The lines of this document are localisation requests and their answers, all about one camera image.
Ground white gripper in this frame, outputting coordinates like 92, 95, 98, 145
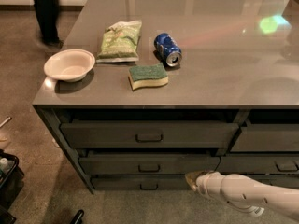
185, 171, 224, 200

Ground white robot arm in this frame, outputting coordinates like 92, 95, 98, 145
185, 171, 299, 221

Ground grey counter cabinet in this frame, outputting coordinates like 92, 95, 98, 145
33, 0, 299, 191

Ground green yellow sponge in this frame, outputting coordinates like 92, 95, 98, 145
128, 63, 168, 91

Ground black object on floor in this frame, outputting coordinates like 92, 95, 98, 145
70, 210, 84, 224

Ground blue soda can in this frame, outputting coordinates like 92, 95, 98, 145
154, 33, 182, 67

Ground green chip bag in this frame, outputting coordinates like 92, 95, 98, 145
96, 20, 142, 63

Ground white bowl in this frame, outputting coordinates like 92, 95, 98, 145
44, 49, 95, 82

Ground black bin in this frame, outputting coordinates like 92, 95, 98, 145
0, 151, 24, 224

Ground metal rod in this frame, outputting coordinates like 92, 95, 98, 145
0, 116, 12, 129

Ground person legs in black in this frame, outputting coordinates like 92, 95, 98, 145
33, 0, 63, 49

